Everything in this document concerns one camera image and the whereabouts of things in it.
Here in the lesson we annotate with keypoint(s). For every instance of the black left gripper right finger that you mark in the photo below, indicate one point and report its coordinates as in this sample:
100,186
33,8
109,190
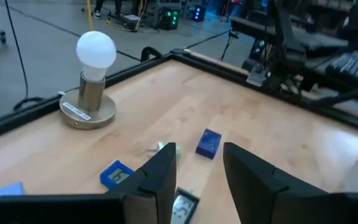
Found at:
259,193

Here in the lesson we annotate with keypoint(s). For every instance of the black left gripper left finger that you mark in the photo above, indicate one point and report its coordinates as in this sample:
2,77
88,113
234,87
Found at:
154,186

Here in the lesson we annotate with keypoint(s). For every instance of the green white small gadget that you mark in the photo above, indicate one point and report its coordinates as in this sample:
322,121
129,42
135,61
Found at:
158,146

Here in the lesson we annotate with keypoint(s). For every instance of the blue framed digital timer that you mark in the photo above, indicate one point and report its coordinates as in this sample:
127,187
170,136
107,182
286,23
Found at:
107,177

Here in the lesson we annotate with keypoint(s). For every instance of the dark blue box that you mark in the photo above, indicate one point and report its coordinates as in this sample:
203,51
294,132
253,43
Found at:
208,143

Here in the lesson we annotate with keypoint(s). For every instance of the light blue box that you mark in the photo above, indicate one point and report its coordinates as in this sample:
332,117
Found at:
2,191

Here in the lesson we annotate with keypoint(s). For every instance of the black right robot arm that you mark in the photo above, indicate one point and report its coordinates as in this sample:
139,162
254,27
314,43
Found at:
286,56

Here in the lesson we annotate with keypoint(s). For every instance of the white bulb brass lamp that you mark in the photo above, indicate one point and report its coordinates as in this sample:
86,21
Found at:
95,53

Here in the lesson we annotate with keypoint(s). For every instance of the white floor box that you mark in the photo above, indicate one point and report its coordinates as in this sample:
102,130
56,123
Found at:
131,21

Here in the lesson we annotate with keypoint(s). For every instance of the green lit computer case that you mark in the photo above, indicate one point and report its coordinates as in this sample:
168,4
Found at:
169,18

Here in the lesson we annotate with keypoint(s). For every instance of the blue lit computer case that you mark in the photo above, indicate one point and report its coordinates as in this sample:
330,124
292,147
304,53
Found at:
199,13

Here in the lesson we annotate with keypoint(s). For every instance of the person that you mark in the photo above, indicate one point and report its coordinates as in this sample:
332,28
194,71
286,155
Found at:
97,14

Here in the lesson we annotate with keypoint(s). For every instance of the black table frame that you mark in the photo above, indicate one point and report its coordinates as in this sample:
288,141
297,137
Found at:
11,121

